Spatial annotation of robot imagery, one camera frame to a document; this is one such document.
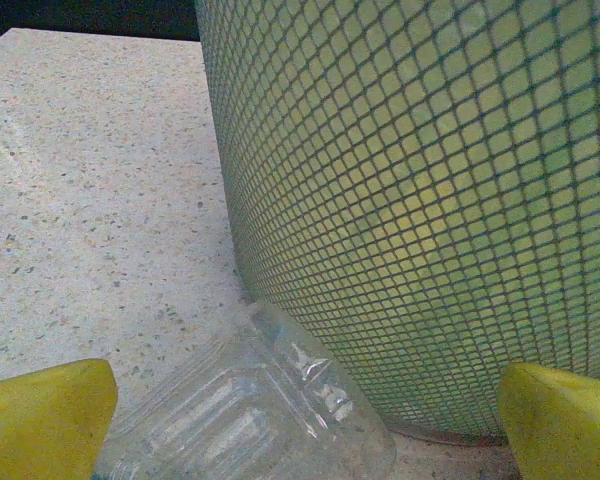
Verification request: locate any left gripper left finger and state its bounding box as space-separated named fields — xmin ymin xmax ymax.
xmin=0 ymin=358 xmax=118 ymax=480

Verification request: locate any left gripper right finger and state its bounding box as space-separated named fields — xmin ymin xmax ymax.
xmin=497 ymin=361 xmax=600 ymax=480

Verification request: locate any clear plastic bottle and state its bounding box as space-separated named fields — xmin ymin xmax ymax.
xmin=93 ymin=299 xmax=399 ymax=480

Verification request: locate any green mesh waste bin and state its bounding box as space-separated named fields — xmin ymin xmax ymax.
xmin=193 ymin=0 xmax=600 ymax=446

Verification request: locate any green lined trash bin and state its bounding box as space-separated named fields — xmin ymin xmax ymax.
xmin=195 ymin=0 xmax=600 ymax=441

